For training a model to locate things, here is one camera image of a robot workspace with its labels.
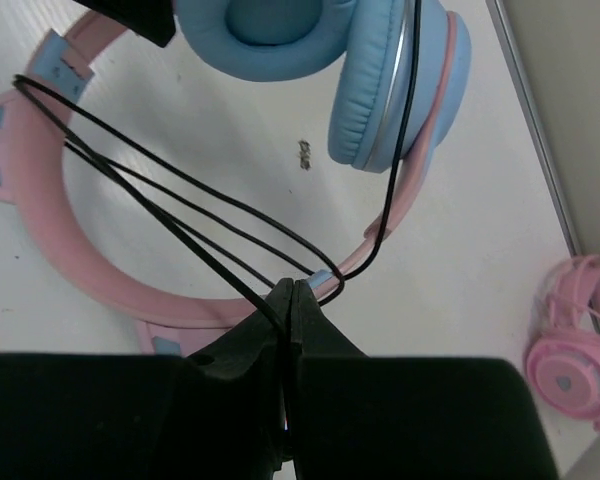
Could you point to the blue pink cat-ear headphones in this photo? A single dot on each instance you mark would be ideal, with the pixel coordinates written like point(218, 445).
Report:
point(405, 69)

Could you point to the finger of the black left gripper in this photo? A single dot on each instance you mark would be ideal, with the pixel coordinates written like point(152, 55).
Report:
point(151, 19)

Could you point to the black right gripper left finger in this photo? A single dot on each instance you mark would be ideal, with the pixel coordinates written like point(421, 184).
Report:
point(215, 414)

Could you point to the aluminium rail frame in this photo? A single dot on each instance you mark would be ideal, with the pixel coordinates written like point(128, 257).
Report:
point(533, 121)

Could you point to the small dark screw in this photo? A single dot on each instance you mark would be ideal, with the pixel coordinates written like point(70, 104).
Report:
point(304, 154)

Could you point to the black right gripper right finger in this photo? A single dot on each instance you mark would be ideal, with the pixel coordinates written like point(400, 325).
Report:
point(352, 416)

